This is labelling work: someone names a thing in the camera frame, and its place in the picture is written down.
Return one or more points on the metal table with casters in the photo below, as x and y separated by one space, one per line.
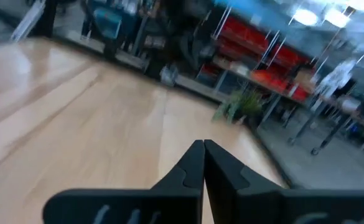
340 124

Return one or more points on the white humanoid robot figure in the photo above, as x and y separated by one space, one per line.
334 79

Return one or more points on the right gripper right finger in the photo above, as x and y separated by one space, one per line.
262 205

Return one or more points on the artificial succulent plant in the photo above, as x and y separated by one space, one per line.
240 105

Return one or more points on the shelf with red bins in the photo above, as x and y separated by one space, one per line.
256 40

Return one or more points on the teal chair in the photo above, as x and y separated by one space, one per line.
107 21

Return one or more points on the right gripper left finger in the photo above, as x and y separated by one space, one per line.
138 205

